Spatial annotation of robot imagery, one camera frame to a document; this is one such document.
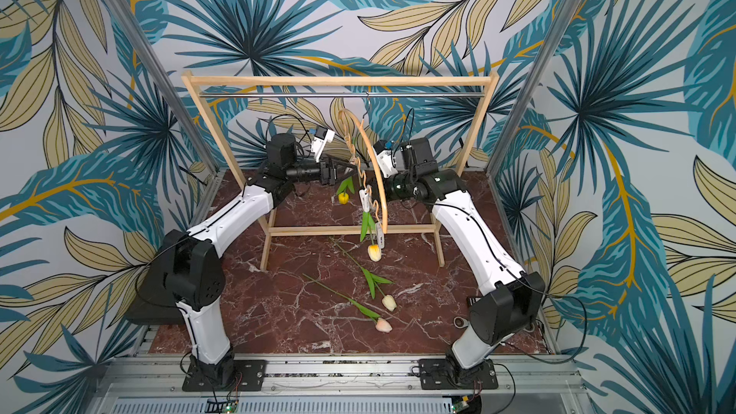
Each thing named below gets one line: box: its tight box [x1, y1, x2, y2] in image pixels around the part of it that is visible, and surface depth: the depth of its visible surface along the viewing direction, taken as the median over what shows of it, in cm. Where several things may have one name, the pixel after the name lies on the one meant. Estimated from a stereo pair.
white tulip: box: [328, 236, 398, 313], surface depth 90 cm
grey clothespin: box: [375, 222, 385, 250], surface depth 64 cm
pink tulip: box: [301, 273, 393, 334], surface depth 84 cm
